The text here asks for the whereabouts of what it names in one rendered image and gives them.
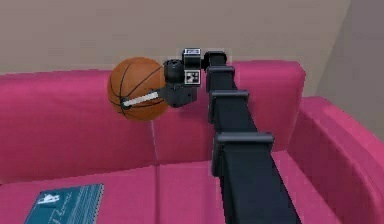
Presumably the pink sofa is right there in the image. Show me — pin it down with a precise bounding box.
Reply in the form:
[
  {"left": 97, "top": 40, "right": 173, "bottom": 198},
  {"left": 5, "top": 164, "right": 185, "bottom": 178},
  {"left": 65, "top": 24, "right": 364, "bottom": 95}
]
[{"left": 0, "top": 60, "right": 384, "bottom": 224}]

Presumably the teal book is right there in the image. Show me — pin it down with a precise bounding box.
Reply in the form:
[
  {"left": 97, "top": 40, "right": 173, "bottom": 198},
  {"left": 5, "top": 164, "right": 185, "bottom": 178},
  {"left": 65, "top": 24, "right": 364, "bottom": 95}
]
[{"left": 23, "top": 183, "right": 105, "bottom": 224}]

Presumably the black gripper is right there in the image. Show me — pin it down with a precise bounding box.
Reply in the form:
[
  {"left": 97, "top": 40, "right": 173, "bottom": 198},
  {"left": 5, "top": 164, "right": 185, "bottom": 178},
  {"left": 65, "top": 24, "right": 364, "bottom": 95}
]
[{"left": 120, "top": 58, "right": 198, "bottom": 110}]

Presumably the orange basketball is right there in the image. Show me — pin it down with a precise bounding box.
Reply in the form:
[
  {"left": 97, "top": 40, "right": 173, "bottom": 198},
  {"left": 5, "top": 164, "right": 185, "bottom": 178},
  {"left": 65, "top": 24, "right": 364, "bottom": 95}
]
[{"left": 107, "top": 56, "right": 170, "bottom": 122}]

